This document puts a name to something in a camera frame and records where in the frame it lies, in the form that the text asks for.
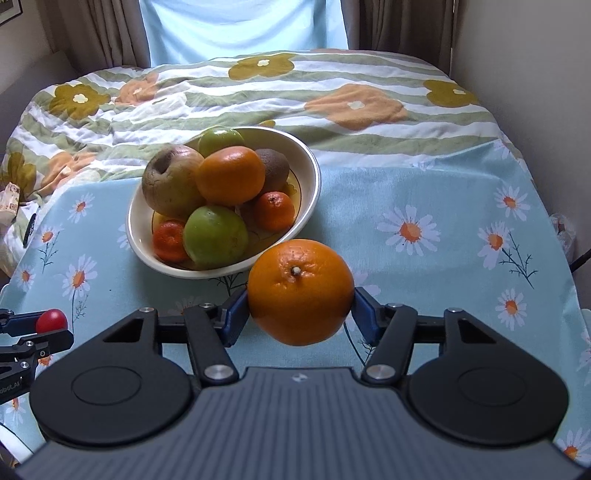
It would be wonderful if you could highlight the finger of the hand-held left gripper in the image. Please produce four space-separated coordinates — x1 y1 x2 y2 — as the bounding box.
0 310 44 337
0 329 75 376

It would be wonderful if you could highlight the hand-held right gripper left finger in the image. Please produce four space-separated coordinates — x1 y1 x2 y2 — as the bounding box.
102 287 252 386

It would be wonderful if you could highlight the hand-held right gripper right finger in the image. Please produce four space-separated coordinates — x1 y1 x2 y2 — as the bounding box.
353 286 502 385

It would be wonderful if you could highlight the red cherry tomato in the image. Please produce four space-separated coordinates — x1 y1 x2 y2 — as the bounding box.
35 309 68 334

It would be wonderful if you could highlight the large orange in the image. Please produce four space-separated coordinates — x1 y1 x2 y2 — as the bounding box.
247 239 355 346

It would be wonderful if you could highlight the large green apple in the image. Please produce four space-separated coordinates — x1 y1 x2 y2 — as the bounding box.
183 205 250 271

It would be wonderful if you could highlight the small tangerine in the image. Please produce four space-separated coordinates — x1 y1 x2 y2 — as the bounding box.
152 220 190 263
252 191 295 232

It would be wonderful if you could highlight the medium orange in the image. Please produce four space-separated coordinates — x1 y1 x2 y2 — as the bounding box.
195 146 266 206

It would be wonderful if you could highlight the cream ceramic bowl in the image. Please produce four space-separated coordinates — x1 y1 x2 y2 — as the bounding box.
126 126 322 279

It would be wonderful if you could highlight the brownish yellow apple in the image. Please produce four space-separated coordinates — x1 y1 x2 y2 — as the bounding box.
141 144 206 220

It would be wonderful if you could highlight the light blue daisy tablecloth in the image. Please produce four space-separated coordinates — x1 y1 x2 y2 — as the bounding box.
0 138 591 467

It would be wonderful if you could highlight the small printed box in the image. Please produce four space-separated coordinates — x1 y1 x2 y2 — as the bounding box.
0 182 21 227

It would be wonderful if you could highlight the brown kiwi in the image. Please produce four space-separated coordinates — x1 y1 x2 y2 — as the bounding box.
255 148 291 193

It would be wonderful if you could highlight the small green apple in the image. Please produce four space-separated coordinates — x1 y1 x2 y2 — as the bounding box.
198 126 245 158

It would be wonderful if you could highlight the clear plastic bag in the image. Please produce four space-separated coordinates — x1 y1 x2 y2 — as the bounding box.
549 212 578 261

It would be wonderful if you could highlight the striped floral blanket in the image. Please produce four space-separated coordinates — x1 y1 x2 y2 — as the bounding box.
0 48 525 278

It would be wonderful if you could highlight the brown curtain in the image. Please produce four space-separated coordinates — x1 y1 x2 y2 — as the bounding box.
339 0 458 77
39 0 151 77

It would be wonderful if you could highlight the light blue sheer curtain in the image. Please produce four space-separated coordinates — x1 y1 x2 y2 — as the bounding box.
139 0 349 65

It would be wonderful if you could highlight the framed wall picture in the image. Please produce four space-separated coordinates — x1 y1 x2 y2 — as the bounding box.
0 0 23 27

